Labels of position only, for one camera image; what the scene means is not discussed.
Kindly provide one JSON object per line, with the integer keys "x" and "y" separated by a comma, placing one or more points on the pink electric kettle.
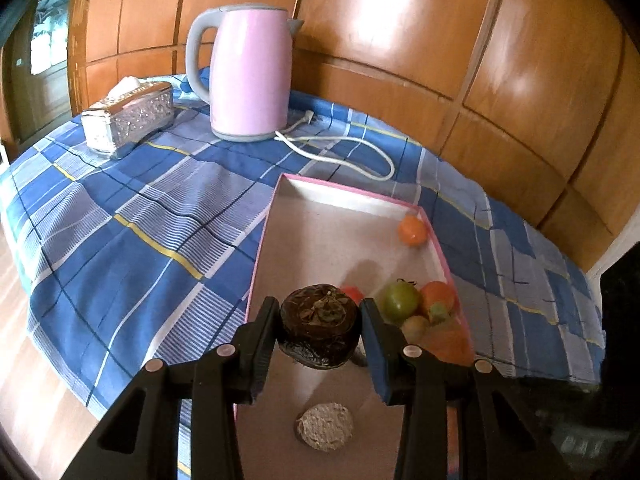
{"x": 239, "y": 62}

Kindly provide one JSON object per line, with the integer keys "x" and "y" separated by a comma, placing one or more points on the dark brown mangosteen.
{"x": 320, "y": 326}

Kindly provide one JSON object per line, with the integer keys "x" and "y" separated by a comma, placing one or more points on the small red tomato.
{"x": 353, "y": 293}

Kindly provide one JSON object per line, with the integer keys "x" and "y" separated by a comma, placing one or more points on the silver ornate tissue box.
{"x": 130, "y": 112}

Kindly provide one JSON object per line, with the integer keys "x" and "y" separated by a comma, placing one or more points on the small yellow-green fruit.
{"x": 414, "y": 328}

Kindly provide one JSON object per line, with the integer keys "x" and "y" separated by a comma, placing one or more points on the pink white shallow tray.
{"x": 320, "y": 238}

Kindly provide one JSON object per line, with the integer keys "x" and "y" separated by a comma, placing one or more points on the green apple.
{"x": 398, "y": 300}

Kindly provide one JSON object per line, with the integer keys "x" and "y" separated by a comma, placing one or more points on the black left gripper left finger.
{"x": 137, "y": 438}

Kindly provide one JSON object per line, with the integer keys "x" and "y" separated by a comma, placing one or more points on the wooden wall cabinet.
{"x": 536, "y": 100}

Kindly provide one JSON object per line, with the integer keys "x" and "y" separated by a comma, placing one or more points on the blue plaid tablecloth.
{"x": 151, "y": 254}

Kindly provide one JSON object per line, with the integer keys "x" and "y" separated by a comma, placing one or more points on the small tangerine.
{"x": 412, "y": 231}
{"x": 449, "y": 342}

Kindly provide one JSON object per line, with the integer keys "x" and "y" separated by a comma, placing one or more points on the large orange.
{"x": 438, "y": 301}

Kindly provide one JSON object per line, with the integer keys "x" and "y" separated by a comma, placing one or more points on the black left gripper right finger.
{"x": 498, "y": 436}

